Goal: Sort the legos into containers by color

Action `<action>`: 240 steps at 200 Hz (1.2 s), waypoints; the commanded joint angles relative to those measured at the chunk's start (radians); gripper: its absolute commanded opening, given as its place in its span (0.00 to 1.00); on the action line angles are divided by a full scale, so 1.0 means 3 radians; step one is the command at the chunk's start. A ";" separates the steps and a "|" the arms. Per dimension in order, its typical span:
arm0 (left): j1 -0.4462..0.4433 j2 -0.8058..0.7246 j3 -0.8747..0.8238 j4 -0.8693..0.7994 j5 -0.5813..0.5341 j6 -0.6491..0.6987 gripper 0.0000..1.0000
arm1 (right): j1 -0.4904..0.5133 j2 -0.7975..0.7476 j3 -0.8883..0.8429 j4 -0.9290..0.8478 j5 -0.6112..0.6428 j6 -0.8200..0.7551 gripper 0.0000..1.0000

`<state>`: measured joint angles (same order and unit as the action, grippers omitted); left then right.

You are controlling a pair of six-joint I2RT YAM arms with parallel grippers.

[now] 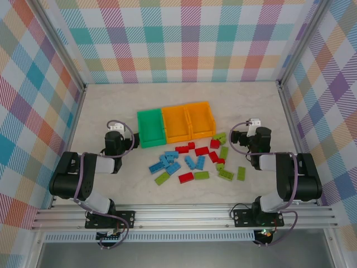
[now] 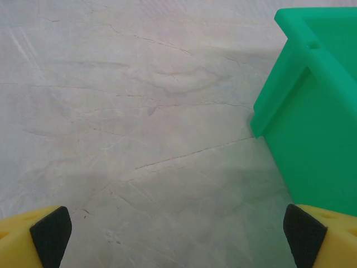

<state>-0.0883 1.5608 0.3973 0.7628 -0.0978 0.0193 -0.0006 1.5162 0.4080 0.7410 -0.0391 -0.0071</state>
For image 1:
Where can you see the green lego brick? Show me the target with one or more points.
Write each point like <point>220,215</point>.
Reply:
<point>220,166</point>
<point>241,173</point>
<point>218,136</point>
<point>202,175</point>
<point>223,152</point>
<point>162,178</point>
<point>223,142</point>
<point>225,174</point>

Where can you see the blue lego brick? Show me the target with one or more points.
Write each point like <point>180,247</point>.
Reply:
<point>190,162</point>
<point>200,162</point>
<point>171,155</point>
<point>156,168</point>
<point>164,161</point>
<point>173,168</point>

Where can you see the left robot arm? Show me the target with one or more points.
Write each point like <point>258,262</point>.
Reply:
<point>69,178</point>

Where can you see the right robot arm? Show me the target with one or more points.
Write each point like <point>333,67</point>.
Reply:
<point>304,181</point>

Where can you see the green plastic bin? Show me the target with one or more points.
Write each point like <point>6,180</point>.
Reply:
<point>150,128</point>

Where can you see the small red lego brick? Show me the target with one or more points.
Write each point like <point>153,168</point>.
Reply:
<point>221,161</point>
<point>214,156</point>
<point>192,145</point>
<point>214,144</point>

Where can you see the orange plastic bin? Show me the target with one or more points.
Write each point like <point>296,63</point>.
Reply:
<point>199,120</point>
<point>175,125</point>

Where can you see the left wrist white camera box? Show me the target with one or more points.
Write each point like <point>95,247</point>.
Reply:
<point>116,127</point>

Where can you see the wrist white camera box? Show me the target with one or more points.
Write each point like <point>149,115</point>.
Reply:
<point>254,123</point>
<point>116,127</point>

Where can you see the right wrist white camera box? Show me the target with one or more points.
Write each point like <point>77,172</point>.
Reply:
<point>254,123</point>

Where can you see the aluminium side rail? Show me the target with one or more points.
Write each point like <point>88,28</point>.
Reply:
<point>289,111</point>
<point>77,111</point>

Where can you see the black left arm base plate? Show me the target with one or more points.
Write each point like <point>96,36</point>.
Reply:
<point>127,219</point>

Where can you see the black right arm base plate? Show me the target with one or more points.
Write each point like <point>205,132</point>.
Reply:
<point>242,217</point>

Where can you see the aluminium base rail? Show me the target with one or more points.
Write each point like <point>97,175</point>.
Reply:
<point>181,215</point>

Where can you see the aluminium frame post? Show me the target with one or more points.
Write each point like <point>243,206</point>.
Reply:
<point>301,42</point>
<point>65,44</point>

